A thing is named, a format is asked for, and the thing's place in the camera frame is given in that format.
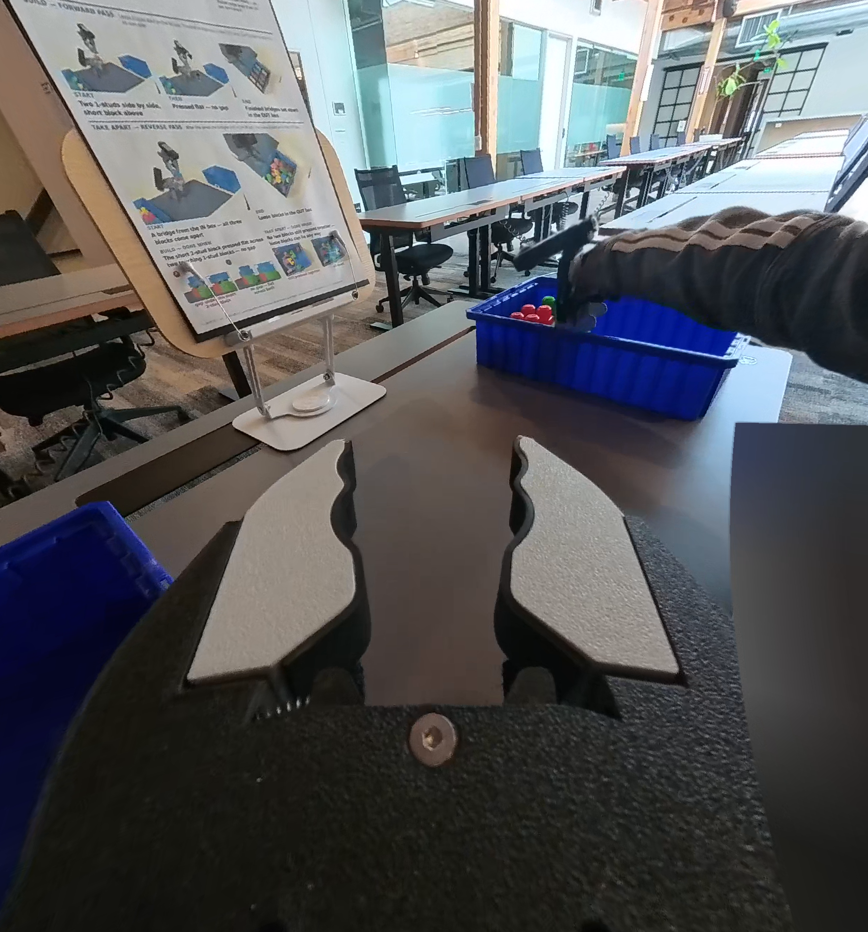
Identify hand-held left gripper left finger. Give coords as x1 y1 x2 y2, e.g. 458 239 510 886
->
185 439 368 687

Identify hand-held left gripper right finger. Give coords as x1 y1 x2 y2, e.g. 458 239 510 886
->
496 435 682 685

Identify pile of coloured mega blocks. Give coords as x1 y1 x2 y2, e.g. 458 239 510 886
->
510 293 560 326

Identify blue plastic bin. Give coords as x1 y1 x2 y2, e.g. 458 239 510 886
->
0 501 174 897
466 275 751 422

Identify person's right forearm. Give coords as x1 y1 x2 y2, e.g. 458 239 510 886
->
572 206 868 396

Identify long wooden-edged desk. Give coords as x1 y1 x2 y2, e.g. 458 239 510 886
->
360 166 627 329

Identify black office chair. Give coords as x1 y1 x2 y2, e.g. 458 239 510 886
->
519 148 580 219
354 166 455 310
0 210 191 503
463 155 537 278

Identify row of wooden-edged desks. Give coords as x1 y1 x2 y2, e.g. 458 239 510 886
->
601 134 744 219

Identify row of white desks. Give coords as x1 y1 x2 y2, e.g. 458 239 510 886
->
601 156 853 237

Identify wooden pillar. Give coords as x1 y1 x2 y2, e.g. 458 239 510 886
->
619 0 664 157
472 0 502 160

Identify green potted plant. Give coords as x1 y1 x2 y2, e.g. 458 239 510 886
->
718 18 791 99

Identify black monitor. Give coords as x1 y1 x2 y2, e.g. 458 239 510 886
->
825 115 868 214

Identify grey desk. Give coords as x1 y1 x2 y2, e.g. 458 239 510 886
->
0 266 151 347

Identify printed instruction sheet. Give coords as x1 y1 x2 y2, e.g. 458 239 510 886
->
4 0 374 345

